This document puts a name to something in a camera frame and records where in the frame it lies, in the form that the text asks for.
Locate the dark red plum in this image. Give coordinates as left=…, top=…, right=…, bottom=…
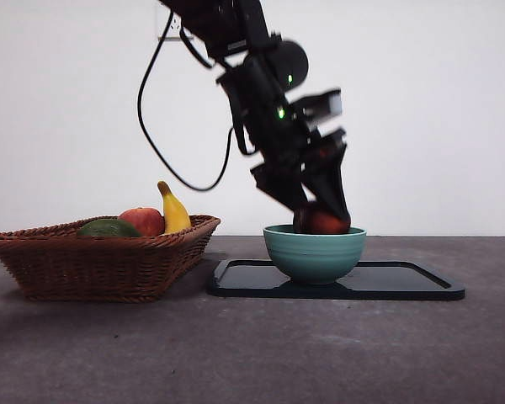
left=293, top=208, right=352, bottom=236

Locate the teal ribbed bowl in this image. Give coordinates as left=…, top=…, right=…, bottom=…
left=263, top=224, right=369, bottom=286

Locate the black rectangular tray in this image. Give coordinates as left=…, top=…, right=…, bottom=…
left=205, top=258, right=467, bottom=302

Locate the yellow banana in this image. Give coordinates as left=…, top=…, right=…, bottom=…
left=157, top=180, right=194, bottom=235

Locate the red apple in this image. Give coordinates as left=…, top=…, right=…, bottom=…
left=118, top=206, right=167, bottom=238

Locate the green avocado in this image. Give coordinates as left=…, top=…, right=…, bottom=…
left=76, top=217, right=144, bottom=238

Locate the brown wicker basket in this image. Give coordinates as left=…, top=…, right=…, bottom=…
left=0, top=215, right=222, bottom=304

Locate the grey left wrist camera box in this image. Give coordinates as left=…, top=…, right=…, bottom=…
left=291, top=87, right=343, bottom=123

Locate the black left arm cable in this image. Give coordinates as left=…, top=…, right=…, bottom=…
left=136, top=10, right=239, bottom=193

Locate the white wall socket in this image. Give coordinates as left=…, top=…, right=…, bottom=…
left=157, top=7, right=195, bottom=42

